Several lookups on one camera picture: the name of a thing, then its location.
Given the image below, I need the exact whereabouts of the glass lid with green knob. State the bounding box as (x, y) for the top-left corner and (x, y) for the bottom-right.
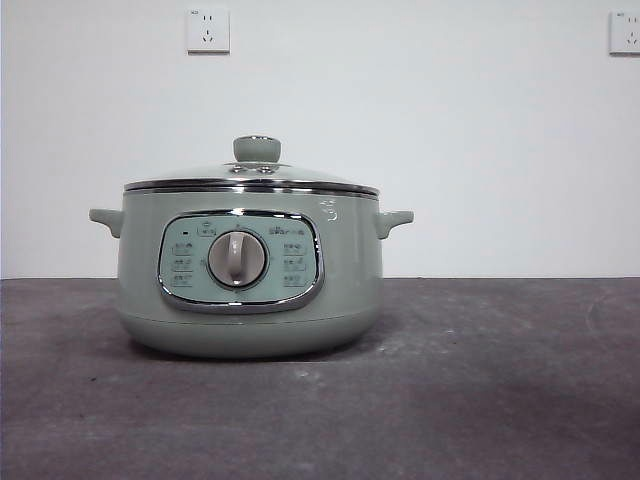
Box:
(123, 134), (380, 194)

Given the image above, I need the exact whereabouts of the pale green electric cooking pot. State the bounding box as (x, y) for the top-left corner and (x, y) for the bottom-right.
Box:
(88, 188), (415, 359)

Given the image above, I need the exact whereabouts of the white wall socket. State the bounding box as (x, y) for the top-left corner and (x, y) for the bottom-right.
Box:
(187, 8), (232, 55)
(608, 10), (640, 57)

